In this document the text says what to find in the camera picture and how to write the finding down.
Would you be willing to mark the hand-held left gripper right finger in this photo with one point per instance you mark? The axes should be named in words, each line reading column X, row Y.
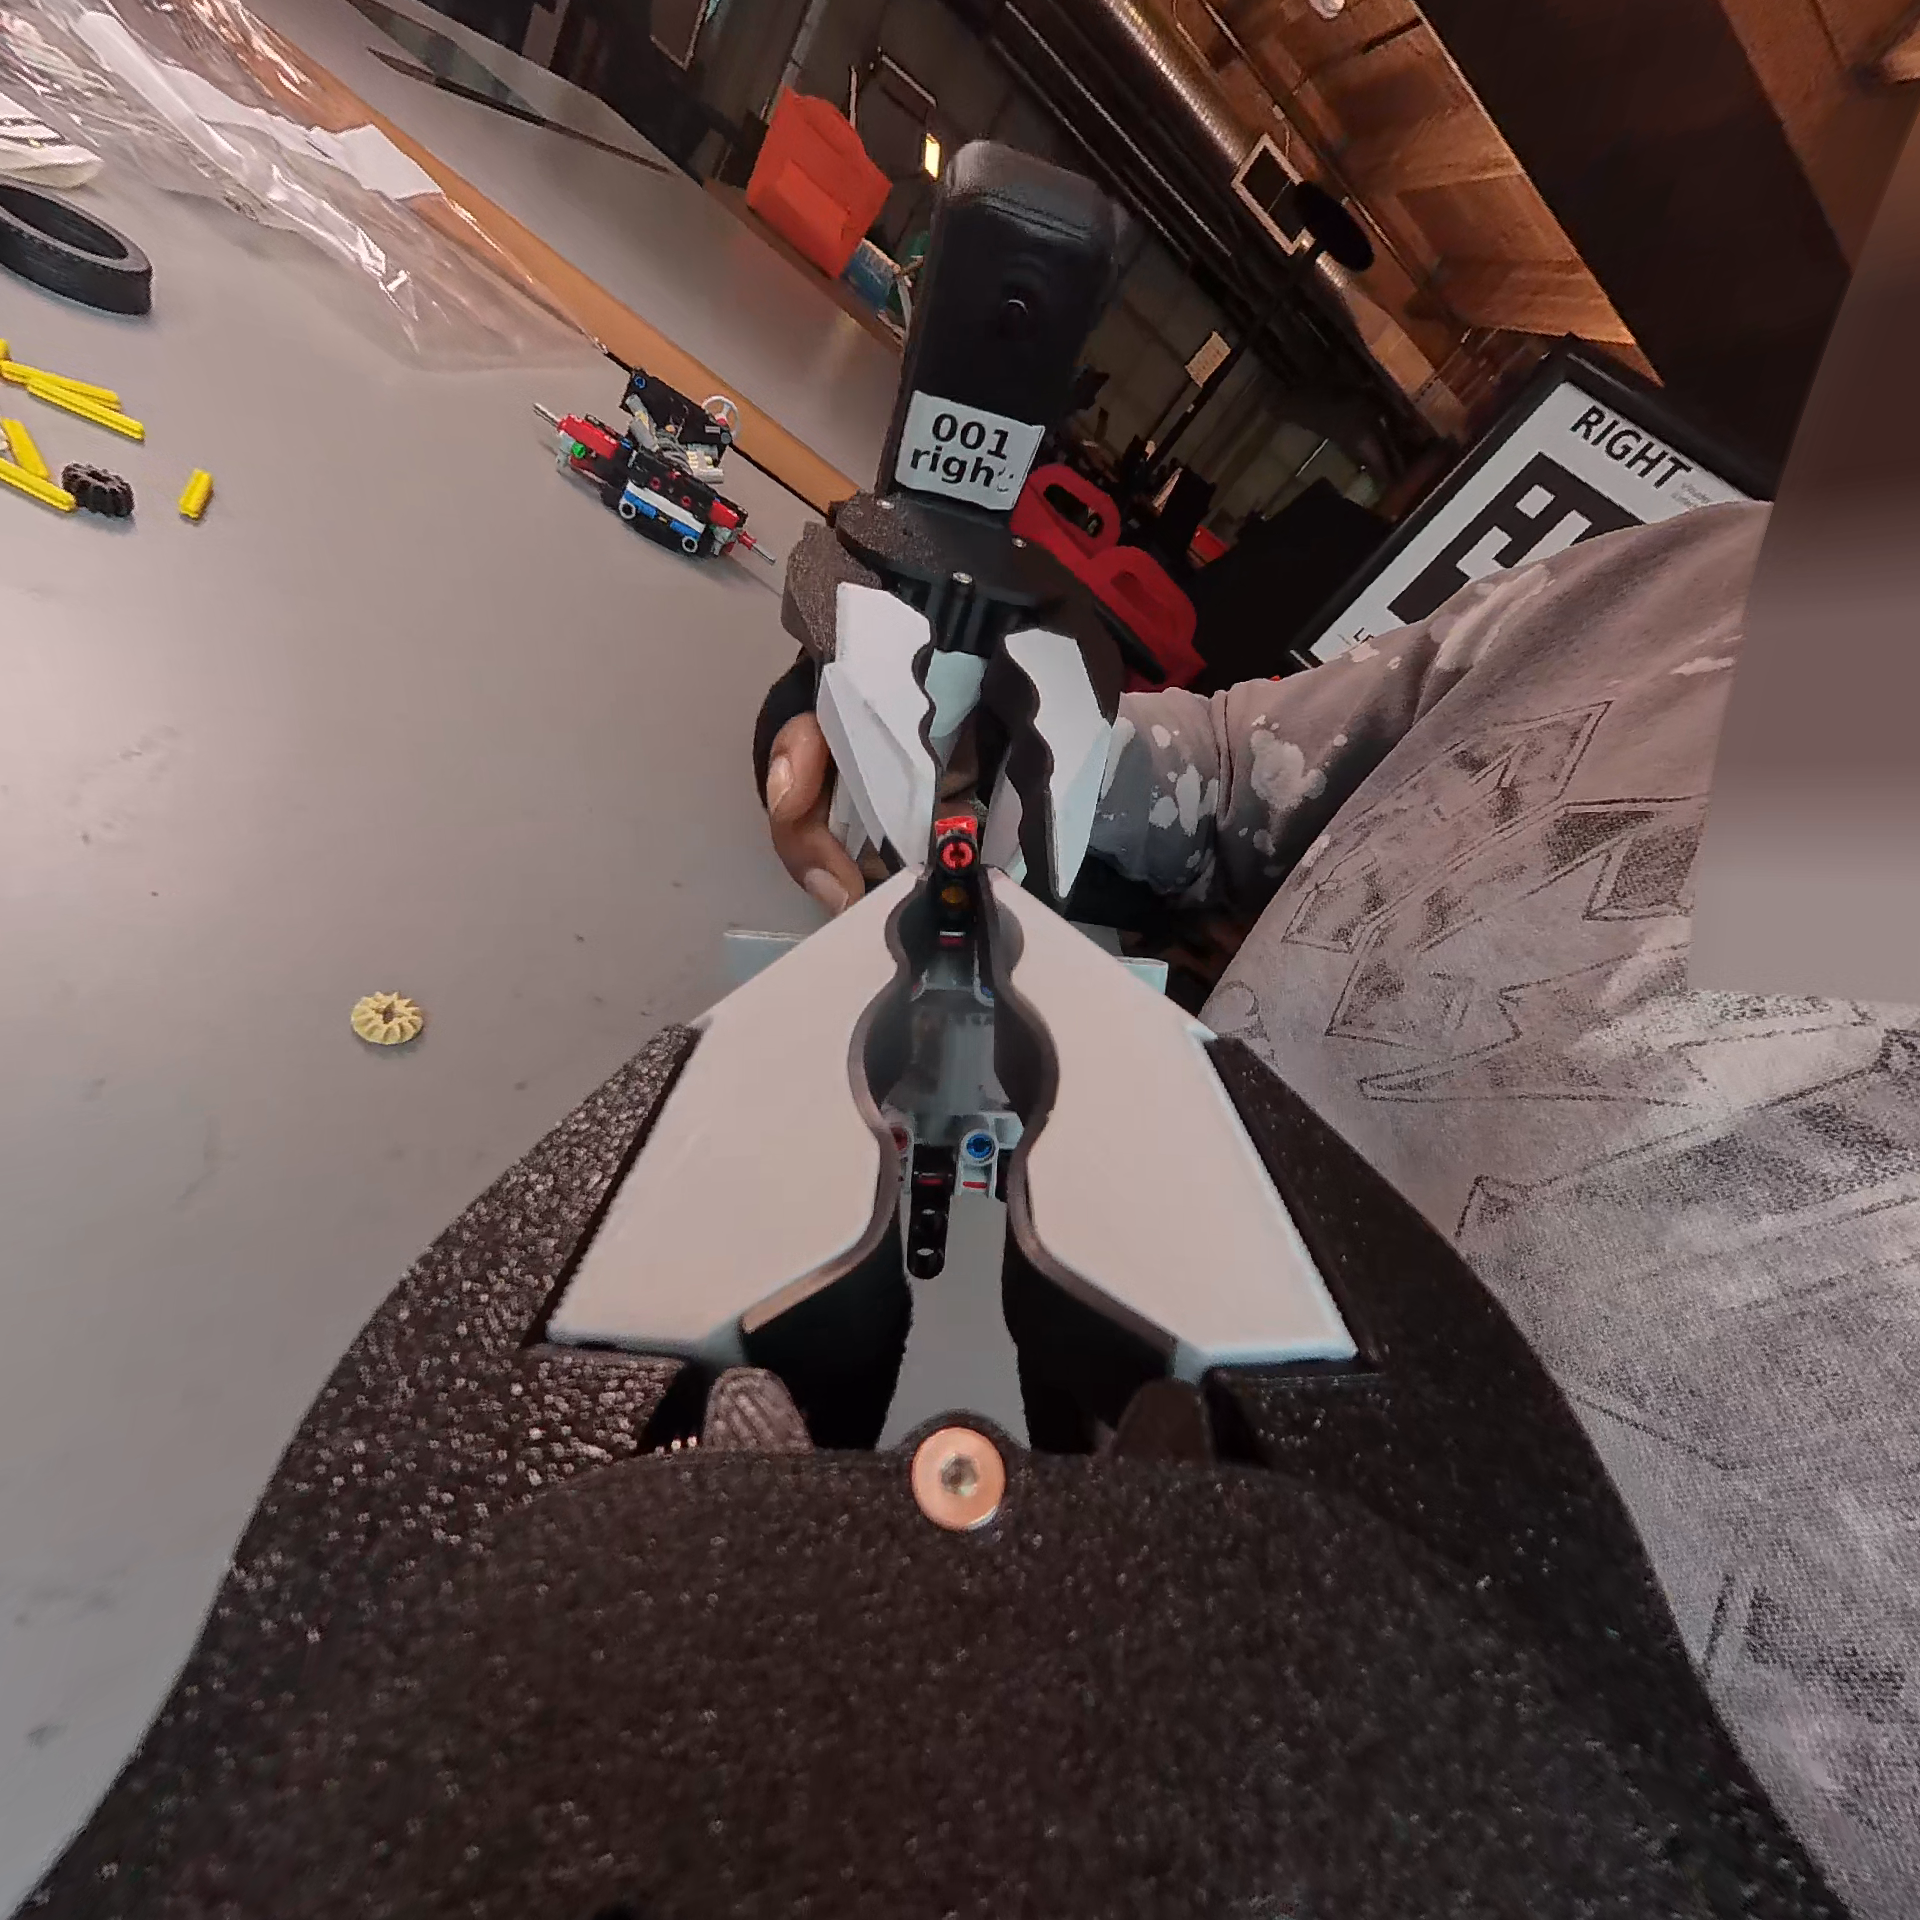
column 1185, row 1185

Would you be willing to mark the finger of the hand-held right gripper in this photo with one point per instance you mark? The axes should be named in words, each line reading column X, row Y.
column 870, row 705
column 1076, row 750

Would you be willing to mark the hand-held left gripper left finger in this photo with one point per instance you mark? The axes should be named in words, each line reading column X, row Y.
column 721, row 1170

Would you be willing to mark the grey toy brick assembly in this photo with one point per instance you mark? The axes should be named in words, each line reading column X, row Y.
column 953, row 1051

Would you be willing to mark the person's right forearm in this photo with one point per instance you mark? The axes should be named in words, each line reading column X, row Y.
column 1274, row 780

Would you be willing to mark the grey desk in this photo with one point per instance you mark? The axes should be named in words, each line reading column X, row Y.
column 374, row 750

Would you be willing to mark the person's right hand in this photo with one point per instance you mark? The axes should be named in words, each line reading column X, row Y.
column 794, row 780

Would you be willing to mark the orange crate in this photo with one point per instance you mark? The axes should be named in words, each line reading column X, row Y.
column 819, row 180

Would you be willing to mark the black toy brick car chassis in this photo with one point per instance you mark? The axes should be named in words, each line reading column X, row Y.
column 669, row 481

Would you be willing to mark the tan toy gear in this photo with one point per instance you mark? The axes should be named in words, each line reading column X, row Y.
column 386, row 1020

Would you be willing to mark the person's grey printed sweatshirt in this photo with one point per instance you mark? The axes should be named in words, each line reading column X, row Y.
column 1575, row 1124

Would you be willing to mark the grey table with dark cutout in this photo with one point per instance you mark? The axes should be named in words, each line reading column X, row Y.
column 601, row 203

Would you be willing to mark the black framed white poster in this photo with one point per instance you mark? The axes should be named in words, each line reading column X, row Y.
column 1514, row 511

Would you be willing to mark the white paper sheet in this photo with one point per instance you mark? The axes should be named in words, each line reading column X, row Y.
column 361, row 158

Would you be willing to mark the clear plastic bag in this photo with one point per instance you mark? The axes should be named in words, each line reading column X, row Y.
column 300, row 224

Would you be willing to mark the black toy gear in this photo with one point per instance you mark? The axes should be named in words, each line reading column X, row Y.
column 98, row 489

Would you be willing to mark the group of yellow toy pins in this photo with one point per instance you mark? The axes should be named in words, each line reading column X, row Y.
column 68, row 393

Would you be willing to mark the black toy tyre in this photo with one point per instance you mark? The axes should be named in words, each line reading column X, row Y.
column 90, row 279

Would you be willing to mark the white instruction booklet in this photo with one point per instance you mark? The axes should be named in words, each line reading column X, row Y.
column 38, row 151

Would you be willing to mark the silver ventilation duct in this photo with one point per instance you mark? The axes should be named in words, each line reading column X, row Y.
column 1185, row 74

